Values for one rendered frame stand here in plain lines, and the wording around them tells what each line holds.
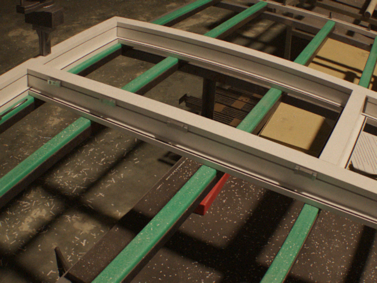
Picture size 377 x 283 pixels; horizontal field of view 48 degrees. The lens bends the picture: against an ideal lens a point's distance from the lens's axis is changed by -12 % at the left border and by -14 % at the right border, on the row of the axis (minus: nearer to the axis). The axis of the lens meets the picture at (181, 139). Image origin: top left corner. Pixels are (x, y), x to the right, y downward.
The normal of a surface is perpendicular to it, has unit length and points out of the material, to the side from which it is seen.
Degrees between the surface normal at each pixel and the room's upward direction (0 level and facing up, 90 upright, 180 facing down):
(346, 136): 0
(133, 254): 0
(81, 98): 90
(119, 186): 0
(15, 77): 90
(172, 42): 90
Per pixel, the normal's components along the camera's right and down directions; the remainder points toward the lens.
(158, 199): 0.04, -0.83
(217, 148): -0.52, 0.47
